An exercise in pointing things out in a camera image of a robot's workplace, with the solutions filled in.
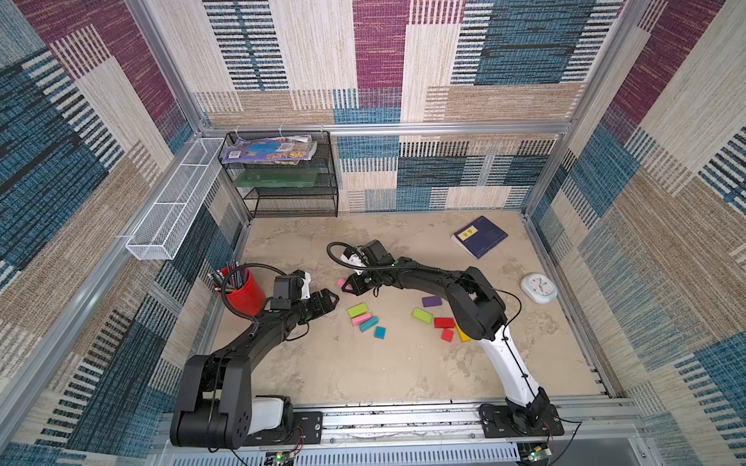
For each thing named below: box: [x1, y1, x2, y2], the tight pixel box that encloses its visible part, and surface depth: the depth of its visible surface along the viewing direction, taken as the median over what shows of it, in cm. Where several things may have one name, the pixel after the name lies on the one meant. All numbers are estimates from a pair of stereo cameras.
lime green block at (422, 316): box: [411, 306, 434, 325], surface depth 93 cm
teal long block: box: [359, 316, 379, 333], surface depth 91 cm
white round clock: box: [520, 272, 559, 304], surface depth 97 cm
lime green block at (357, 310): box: [347, 302, 369, 318], surface depth 96 cm
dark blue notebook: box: [451, 215, 509, 260], surface depth 114 cm
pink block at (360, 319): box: [351, 312, 373, 327], surface depth 92 cm
